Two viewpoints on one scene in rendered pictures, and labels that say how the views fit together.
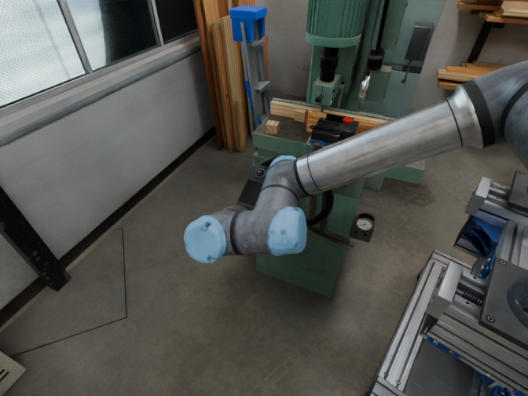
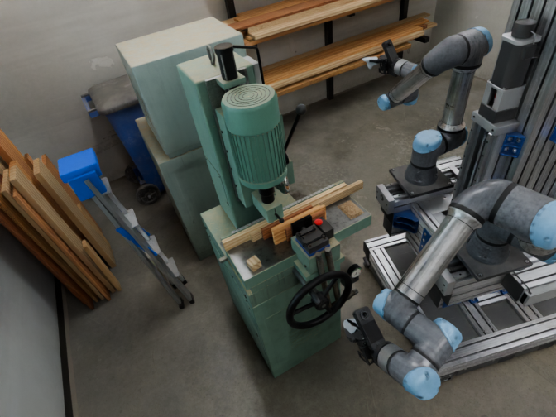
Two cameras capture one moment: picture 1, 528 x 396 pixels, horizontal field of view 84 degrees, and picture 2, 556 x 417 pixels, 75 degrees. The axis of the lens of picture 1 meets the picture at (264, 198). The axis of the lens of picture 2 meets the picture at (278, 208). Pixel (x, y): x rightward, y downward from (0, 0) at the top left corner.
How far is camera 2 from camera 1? 80 cm
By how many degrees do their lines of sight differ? 33
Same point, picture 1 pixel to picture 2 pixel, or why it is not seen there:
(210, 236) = (433, 378)
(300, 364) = (378, 402)
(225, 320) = not seen: outside the picture
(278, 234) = (455, 341)
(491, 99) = (480, 213)
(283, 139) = (272, 266)
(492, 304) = (472, 266)
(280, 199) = (426, 323)
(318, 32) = (264, 180)
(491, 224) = (404, 210)
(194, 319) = not seen: outside the picture
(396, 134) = (450, 247)
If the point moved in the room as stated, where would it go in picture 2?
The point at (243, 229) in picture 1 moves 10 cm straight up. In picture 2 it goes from (438, 357) to (446, 337)
